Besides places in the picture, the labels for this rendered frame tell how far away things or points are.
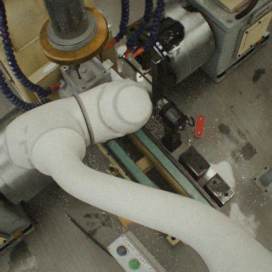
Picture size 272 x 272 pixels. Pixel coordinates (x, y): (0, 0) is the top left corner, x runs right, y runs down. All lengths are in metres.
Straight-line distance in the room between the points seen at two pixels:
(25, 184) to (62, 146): 0.44
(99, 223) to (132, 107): 0.70
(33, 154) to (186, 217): 0.30
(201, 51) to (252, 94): 0.38
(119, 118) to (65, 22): 0.30
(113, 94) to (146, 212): 0.23
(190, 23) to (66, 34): 0.44
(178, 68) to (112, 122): 0.52
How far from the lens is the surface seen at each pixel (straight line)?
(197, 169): 1.27
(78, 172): 0.59
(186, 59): 1.17
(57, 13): 0.84
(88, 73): 1.11
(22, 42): 1.16
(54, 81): 1.17
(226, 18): 1.21
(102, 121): 0.69
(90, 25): 0.93
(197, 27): 1.19
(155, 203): 0.53
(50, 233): 1.33
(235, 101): 1.46
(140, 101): 0.67
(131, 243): 0.99
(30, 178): 1.06
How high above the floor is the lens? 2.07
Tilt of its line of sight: 68 degrees down
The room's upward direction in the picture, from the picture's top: 8 degrees counter-clockwise
